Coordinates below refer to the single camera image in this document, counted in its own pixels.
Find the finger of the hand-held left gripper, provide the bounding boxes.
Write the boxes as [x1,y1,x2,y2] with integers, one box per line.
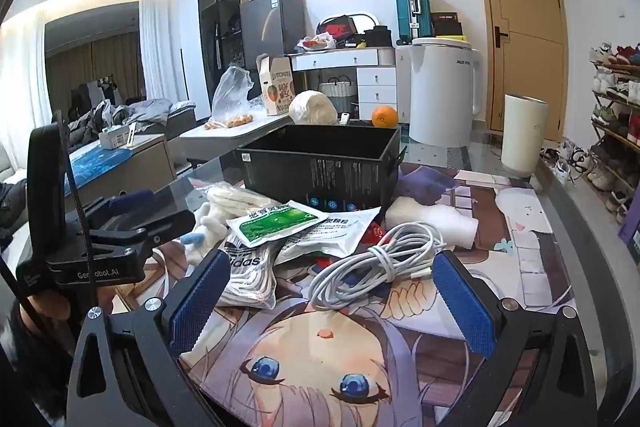
[87,209,197,258]
[82,189,156,228]

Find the white gloves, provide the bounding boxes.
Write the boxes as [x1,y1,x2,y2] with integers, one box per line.
[180,184,263,260]

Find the black and red bag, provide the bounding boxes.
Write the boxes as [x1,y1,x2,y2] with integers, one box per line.
[316,14,358,40]

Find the white round appliance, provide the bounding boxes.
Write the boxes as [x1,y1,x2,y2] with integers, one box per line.
[407,38,485,146]

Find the anime printed desk mat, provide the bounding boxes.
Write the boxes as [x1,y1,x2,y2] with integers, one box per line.
[115,157,581,427]

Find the green and white packet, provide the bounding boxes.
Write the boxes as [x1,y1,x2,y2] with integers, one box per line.
[226,202,323,250]

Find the purple plastic stool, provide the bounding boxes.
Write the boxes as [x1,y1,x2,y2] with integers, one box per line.
[617,187,640,253]

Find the black cardboard box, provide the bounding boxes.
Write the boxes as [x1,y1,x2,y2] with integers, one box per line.
[235,124,408,212]

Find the bag of white laces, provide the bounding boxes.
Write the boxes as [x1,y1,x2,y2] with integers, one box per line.
[215,232,286,310]

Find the shoes on floor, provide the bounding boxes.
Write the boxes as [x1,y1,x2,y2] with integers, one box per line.
[540,139,601,185]

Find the white cable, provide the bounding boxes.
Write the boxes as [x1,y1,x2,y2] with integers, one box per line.
[307,222,448,310]

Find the white printed packet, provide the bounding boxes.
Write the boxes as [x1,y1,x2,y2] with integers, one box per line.
[275,206,383,265]

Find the person's left forearm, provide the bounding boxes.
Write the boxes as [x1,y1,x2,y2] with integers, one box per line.
[0,307,68,413]

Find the woven basket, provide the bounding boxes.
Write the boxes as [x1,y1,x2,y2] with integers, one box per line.
[318,77,358,110]

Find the printed fruit carton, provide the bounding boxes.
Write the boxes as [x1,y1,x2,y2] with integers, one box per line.
[256,53,296,116]

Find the white drawer desk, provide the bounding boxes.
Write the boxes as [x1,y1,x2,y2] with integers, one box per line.
[290,47,398,122]

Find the bagged plate of food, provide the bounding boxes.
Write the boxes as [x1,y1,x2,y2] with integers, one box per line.
[297,34,336,52]

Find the clear plastic bag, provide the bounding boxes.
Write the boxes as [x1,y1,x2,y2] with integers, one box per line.
[205,66,256,130]

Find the grey low cabinet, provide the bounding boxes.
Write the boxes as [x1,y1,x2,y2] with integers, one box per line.
[70,134,176,208]

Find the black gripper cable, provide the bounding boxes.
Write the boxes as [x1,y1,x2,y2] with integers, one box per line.
[50,109,93,268]

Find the white tissue box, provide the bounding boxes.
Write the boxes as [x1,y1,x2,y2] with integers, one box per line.
[97,124,136,150]

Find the teal suitcase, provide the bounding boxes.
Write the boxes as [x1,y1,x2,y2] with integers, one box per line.
[393,0,432,45]

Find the grey fridge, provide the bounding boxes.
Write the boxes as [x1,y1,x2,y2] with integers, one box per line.
[240,0,306,56]

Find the wooden door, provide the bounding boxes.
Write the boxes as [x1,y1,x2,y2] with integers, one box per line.
[472,0,571,142]

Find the white side table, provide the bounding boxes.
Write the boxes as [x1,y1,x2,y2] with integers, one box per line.
[177,112,301,162]

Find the white foam piece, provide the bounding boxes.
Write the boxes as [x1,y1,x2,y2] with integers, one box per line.
[385,196,476,250]

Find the shoe rack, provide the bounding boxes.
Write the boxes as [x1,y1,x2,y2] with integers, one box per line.
[590,42,640,208]

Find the dark wardrobe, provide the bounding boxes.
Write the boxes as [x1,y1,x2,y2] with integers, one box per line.
[197,0,266,118]

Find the orange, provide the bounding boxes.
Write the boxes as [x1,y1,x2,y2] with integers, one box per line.
[371,105,399,128]

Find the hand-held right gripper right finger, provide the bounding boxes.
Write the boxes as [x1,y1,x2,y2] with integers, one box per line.
[432,251,598,427]

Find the white round bundle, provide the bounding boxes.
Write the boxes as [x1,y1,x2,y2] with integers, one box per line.
[289,90,337,125]

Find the bed with grey bedding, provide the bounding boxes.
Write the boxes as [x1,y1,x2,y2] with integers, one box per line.
[65,97,196,142]

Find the white cylindrical bin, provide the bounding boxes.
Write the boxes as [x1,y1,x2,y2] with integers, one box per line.
[501,93,550,175]

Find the dark brown box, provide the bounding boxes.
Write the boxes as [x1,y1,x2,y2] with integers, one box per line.
[431,12,466,38]

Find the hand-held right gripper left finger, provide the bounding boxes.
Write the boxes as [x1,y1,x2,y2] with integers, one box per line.
[67,249,232,427]

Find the person's left hand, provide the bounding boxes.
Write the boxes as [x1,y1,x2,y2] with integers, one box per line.
[20,288,101,324]

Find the small red packet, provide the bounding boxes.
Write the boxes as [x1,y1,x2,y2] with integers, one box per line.
[360,227,388,253]

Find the white curtain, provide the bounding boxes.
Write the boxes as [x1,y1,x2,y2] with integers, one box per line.
[140,0,188,102]

